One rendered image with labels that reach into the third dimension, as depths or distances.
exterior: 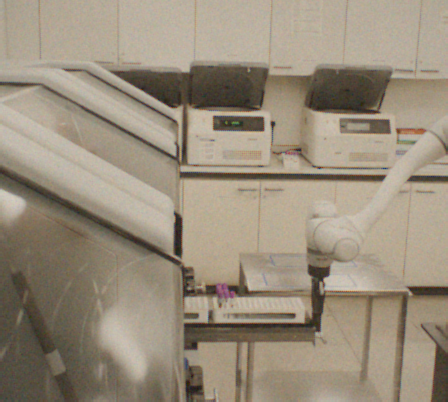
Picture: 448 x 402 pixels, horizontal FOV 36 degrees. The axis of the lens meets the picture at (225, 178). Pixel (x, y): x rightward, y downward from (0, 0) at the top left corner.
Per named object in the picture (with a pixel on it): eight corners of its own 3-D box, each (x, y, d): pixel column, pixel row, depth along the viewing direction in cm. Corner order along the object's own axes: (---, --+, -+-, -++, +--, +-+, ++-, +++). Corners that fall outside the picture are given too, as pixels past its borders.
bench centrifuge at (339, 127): (314, 168, 455) (320, 64, 441) (298, 153, 515) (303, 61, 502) (396, 170, 458) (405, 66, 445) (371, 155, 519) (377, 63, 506)
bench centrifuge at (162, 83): (95, 165, 444) (94, 65, 431) (107, 150, 505) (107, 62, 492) (181, 167, 447) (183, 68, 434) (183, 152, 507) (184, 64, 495)
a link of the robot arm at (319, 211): (299, 242, 228) (311, 254, 215) (302, 197, 225) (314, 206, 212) (330, 241, 230) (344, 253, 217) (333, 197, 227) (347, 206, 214)
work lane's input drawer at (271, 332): (103, 349, 218) (103, 323, 216) (107, 331, 231) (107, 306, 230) (328, 348, 224) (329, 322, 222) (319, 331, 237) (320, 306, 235)
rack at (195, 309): (115, 327, 219) (115, 308, 218) (117, 314, 229) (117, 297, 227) (207, 326, 221) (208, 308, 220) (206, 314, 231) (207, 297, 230)
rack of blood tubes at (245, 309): (213, 326, 221) (214, 308, 220) (212, 314, 231) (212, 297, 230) (304, 326, 223) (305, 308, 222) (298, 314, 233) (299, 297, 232)
